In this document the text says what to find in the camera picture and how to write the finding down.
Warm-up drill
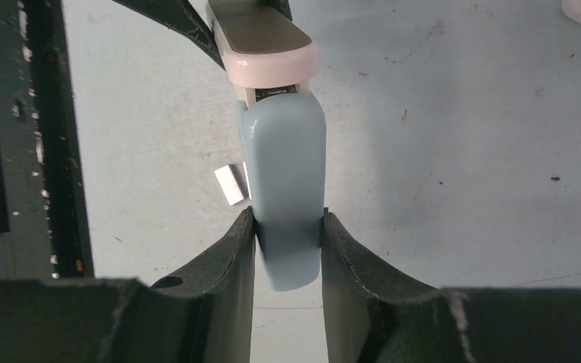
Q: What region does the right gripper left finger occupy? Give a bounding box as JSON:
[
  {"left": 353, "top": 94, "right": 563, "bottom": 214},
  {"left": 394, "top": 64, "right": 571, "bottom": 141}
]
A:
[{"left": 0, "top": 209, "right": 255, "bottom": 362}]

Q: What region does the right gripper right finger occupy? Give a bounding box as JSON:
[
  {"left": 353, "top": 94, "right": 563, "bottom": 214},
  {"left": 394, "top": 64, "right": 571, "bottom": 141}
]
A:
[{"left": 322, "top": 212, "right": 581, "bottom": 362}]

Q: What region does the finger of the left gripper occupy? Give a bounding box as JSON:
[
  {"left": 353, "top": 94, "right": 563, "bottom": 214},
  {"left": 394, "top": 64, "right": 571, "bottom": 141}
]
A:
[{"left": 114, "top": 0, "right": 225, "bottom": 70}]

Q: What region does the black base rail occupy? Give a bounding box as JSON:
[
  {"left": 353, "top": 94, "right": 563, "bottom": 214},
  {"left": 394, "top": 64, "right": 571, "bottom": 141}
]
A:
[{"left": 0, "top": 1, "right": 94, "bottom": 279}]

